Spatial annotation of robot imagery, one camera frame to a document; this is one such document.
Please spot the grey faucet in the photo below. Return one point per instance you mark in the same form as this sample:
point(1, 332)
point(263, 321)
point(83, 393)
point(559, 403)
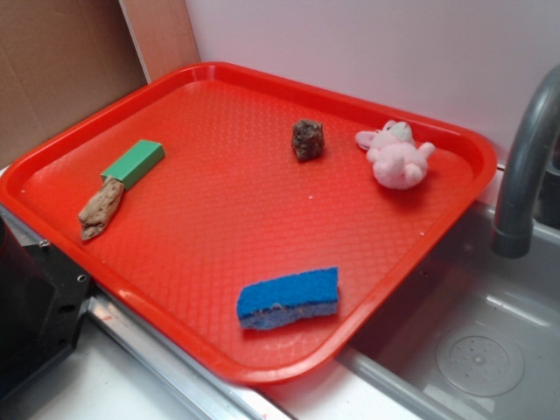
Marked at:
point(529, 190)

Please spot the grey sink basin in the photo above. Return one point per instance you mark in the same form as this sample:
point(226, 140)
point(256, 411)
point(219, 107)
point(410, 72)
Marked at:
point(469, 334)

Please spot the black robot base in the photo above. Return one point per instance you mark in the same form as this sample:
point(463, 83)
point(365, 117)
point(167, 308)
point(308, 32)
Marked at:
point(44, 295)

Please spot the red plastic tray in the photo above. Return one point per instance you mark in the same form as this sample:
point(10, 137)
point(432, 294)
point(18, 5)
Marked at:
point(230, 205)

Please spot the brown crumpled cloth piece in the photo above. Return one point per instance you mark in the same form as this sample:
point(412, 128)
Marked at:
point(96, 215)

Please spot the brown cardboard panel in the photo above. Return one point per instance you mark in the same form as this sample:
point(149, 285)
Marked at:
point(61, 61)

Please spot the dark brown rock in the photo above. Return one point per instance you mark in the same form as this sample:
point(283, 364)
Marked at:
point(308, 139)

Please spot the blue sponge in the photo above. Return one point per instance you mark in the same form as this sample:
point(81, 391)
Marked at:
point(285, 300)

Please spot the green rectangular block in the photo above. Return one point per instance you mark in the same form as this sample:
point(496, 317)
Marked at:
point(135, 163)

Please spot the pink plush bunny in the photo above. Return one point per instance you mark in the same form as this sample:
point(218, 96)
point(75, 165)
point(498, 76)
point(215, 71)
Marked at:
point(397, 162)

